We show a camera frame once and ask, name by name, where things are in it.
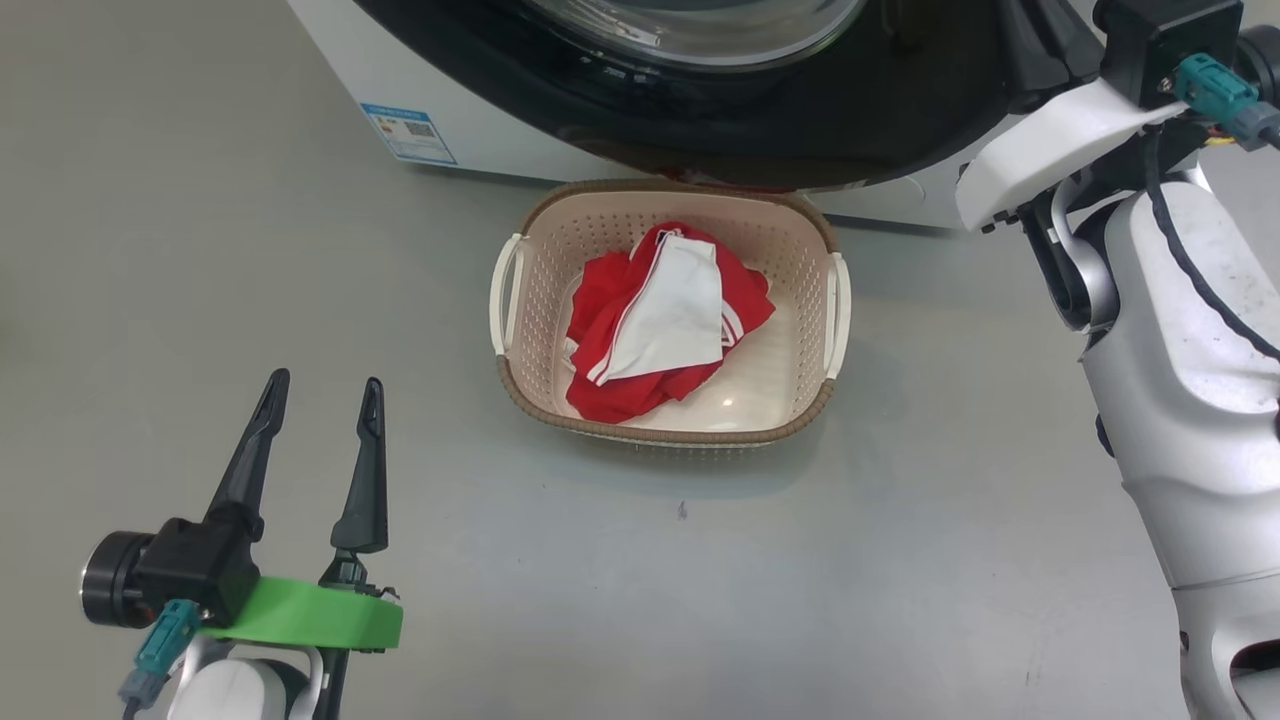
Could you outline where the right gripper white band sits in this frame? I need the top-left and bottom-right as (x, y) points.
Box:
(955, 0), (1186, 233)

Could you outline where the white front-load washing machine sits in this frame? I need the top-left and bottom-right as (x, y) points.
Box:
(285, 0), (1101, 231)

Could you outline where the blue energy label sticker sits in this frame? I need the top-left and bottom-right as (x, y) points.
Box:
(360, 102), (458, 167)

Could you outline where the cream perforated basket brown rim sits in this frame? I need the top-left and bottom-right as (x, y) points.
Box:
(489, 180), (853, 446)

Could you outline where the teal right camera connector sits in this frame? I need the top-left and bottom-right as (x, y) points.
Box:
(1175, 55), (1280, 151)

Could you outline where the teal camera connector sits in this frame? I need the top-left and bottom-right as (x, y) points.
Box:
(1175, 55), (1280, 151)
(118, 598), (201, 711)

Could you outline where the thin black cable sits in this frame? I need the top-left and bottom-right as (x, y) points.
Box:
(1145, 125), (1280, 361)

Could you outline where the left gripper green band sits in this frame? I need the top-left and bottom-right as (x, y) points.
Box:
(200, 368), (405, 720)

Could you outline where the glass washing machine door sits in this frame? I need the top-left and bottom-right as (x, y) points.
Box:
(350, 0), (1101, 191)

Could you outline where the teal left camera connector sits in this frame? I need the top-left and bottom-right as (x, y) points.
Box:
(118, 598), (201, 711)

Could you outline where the red and white garment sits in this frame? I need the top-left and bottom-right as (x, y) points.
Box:
(563, 221), (777, 424)

